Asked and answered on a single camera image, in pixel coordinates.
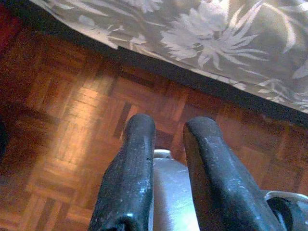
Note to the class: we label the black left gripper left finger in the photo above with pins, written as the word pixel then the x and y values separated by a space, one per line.
pixel 130 180

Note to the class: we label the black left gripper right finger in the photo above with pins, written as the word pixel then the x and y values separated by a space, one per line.
pixel 216 180

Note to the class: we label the bed with grey floral sheet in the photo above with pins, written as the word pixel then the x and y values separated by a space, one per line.
pixel 204 41

